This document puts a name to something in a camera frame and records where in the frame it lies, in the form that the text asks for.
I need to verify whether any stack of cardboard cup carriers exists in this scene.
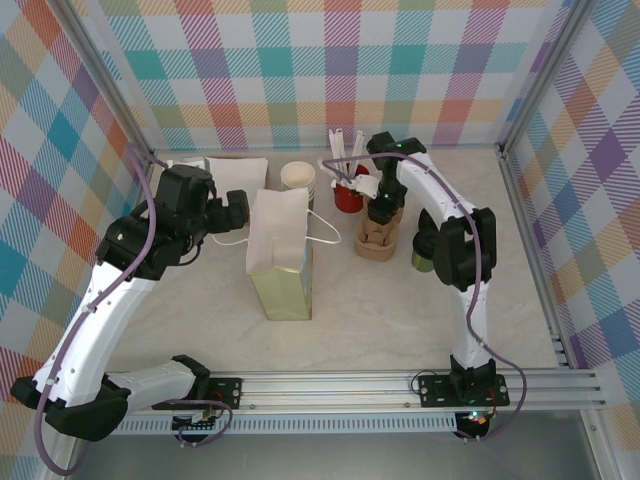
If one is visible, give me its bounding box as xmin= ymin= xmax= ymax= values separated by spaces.
xmin=354 ymin=207 xmax=404 ymax=264

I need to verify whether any black plastic cup lid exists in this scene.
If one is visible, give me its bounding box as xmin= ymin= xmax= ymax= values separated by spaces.
xmin=411 ymin=234 xmax=437 ymax=259

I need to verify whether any printed paper gift bag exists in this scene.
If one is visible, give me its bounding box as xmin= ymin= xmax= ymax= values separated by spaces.
xmin=212 ymin=187 xmax=342 ymax=321

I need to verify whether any red cup of stirrers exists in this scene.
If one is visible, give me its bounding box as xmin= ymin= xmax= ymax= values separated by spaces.
xmin=333 ymin=179 xmax=366 ymax=214

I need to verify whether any paper wrapped stirrer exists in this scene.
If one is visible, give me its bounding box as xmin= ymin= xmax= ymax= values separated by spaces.
xmin=317 ymin=158 xmax=351 ymax=184
xmin=328 ymin=129 xmax=344 ymax=179
xmin=333 ymin=128 xmax=349 ymax=179
xmin=350 ymin=130 xmax=366 ymax=174

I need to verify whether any stack of paper cups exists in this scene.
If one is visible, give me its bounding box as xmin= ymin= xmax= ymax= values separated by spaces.
xmin=279 ymin=162 xmax=316 ymax=201

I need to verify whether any small green circuit board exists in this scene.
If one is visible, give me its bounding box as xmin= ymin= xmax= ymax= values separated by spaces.
xmin=172 ymin=412 xmax=221 ymax=434

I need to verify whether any small circuit board with lights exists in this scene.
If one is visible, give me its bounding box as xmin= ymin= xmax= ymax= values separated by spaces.
xmin=457 ymin=409 xmax=490 ymax=429

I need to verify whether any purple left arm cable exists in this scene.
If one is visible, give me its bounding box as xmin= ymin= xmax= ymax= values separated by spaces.
xmin=34 ymin=143 xmax=234 ymax=476

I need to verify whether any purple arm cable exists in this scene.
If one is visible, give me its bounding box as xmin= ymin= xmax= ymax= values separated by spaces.
xmin=317 ymin=152 xmax=529 ymax=446
xmin=34 ymin=143 xmax=234 ymax=476

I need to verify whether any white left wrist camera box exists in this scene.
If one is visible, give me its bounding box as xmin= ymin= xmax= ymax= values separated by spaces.
xmin=164 ymin=155 xmax=206 ymax=174

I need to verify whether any aluminium frame post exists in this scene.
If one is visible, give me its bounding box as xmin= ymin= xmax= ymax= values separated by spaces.
xmin=59 ymin=0 xmax=154 ymax=169
xmin=497 ymin=0 xmax=599 ymax=156

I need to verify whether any aluminium table side rail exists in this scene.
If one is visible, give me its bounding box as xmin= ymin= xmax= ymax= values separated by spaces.
xmin=497 ymin=147 xmax=574 ymax=371

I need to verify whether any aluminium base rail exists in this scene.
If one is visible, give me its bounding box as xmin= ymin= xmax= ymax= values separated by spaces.
xmin=54 ymin=369 xmax=609 ymax=415

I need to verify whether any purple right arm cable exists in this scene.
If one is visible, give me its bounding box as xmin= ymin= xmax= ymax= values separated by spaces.
xmin=317 ymin=152 xmax=529 ymax=446

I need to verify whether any slotted grey cable tray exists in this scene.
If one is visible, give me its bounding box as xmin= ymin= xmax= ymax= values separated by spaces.
xmin=77 ymin=418 xmax=459 ymax=435

